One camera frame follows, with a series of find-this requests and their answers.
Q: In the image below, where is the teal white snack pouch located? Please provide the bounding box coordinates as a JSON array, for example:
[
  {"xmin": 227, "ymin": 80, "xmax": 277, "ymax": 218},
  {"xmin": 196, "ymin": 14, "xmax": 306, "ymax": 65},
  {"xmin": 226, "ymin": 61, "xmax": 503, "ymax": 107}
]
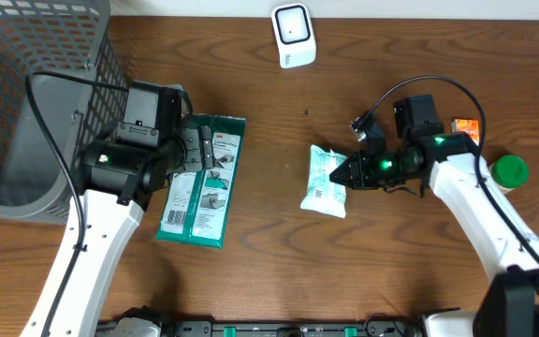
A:
[{"xmin": 300, "ymin": 145, "xmax": 347, "ymax": 218}]

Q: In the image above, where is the green sponge pack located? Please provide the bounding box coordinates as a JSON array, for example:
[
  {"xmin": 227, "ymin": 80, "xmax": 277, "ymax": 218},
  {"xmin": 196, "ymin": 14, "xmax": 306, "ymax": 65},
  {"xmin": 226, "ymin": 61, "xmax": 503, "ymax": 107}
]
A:
[{"xmin": 155, "ymin": 115, "xmax": 246, "ymax": 249}]

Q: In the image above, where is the orange juice carton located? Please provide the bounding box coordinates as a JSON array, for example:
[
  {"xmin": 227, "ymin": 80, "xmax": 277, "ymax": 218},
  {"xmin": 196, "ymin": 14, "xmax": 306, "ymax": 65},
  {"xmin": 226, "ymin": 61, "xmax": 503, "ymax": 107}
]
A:
[{"xmin": 451, "ymin": 118, "xmax": 480, "ymax": 145}]

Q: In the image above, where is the green lid jar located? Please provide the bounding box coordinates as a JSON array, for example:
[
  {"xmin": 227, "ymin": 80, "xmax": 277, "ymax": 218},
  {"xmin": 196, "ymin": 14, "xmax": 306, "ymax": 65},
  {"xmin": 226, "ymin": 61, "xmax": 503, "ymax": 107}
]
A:
[{"xmin": 488, "ymin": 154, "xmax": 530, "ymax": 194}]

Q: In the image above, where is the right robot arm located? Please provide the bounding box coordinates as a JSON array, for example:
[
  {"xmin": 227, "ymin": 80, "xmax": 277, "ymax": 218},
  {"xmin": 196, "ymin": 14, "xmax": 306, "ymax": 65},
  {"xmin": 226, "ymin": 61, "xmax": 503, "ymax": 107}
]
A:
[{"xmin": 329, "ymin": 133, "xmax": 539, "ymax": 336}]

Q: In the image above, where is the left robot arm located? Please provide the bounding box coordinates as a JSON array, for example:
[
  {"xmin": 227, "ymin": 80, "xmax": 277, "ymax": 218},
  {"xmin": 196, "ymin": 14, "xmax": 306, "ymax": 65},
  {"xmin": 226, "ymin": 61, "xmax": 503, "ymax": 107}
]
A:
[{"xmin": 22, "ymin": 126, "xmax": 213, "ymax": 336}]

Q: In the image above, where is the white barcode scanner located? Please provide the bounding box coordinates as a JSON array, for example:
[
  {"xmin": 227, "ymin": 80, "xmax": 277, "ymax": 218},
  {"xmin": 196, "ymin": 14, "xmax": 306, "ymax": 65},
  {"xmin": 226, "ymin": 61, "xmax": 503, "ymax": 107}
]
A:
[{"xmin": 270, "ymin": 3, "xmax": 317, "ymax": 69}]

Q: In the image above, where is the grey plastic mesh basket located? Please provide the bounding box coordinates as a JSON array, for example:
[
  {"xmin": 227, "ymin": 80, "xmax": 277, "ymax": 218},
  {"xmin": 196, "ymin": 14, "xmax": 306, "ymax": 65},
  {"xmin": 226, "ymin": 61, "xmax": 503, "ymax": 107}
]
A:
[{"xmin": 0, "ymin": 0, "xmax": 127, "ymax": 224}]

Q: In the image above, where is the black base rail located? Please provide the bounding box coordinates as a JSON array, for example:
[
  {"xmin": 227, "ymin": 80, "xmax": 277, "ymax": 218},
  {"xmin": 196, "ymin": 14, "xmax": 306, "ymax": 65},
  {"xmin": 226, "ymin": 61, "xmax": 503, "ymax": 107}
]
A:
[{"xmin": 95, "ymin": 319, "xmax": 425, "ymax": 337}]

